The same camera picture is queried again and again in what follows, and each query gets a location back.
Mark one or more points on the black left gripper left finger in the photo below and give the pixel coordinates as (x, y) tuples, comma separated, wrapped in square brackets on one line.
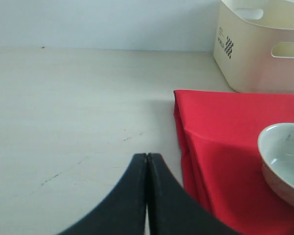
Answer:
[(123, 210)]

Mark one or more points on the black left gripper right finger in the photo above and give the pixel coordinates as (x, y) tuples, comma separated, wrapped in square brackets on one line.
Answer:
[(171, 210)]

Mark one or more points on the white ceramic bowl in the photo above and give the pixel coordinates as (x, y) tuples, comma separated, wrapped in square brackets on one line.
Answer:
[(276, 148)]

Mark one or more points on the red tablecloth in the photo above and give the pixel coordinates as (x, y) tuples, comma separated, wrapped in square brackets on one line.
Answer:
[(221, 164)]

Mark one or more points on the cream plastic storage bin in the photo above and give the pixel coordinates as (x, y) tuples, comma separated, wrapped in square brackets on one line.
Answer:
[(254, 45)]

